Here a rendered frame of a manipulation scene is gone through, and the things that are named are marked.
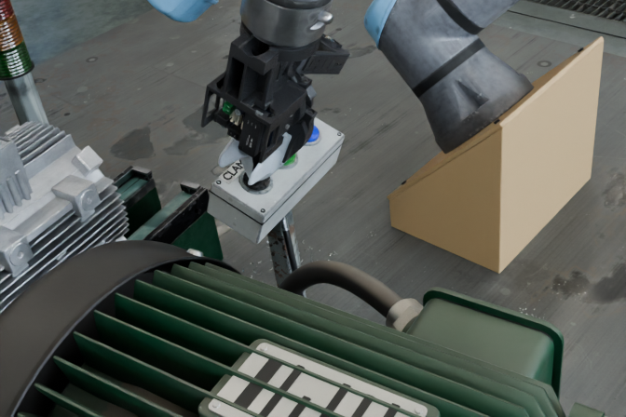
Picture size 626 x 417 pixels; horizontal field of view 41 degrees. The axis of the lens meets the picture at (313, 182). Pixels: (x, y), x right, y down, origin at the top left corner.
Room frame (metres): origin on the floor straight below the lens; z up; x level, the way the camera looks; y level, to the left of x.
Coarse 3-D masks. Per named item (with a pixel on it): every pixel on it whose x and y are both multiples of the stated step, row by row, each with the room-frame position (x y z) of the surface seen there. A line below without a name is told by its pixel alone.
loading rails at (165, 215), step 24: (144, 168) 1.00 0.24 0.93; (120, 192) 0.97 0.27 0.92; (144, 192) 0.98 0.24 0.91; (192, 192) 0.94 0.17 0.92; (144, 216) 0.97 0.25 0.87; (168, 216) 0.90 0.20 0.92; (192, 216) 0.90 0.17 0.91; (168, 240) 0.86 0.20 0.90; (192, 240) 0.89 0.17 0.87; (216, 240) 0.93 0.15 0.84
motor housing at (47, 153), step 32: (32, 128) 0.84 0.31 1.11; (32, 160) 0.78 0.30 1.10; (64, 160) 0.81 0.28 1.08; (0, 224) 0.71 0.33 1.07; (32, 224) 0.72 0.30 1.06; (64, 224) 0.74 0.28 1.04; (96, 224) 0.77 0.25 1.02; (128, 224) 0.80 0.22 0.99; (64, 256) 0.72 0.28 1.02; (0, 288) 0.66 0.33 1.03
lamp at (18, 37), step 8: (0, 24) 1.15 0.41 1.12; (8, 24) 1.16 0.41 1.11; (16, 24) 1.17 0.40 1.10; (0, 32) 1.15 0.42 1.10; (8, 32) 1.15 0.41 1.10; (16, 32) 1.16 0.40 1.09; (0, 40) 1.15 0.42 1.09; (8, 40) 1.15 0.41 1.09; (16, 40) 1.16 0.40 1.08; (0, 48) 1.15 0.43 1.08; (8, 48) 1.15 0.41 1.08
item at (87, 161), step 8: (80, 152) 0.81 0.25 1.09; (88, 152) 0.81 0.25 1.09; (72, 160) 0.81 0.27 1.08; (80, 160) 0.80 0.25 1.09; (88, 160) 0.80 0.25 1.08; (96, 160) 0.80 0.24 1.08; (80, 168) 0.80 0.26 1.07; (88, 168) 0.79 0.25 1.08; (96, 168) 0.81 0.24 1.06; (120, 240) 0.80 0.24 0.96
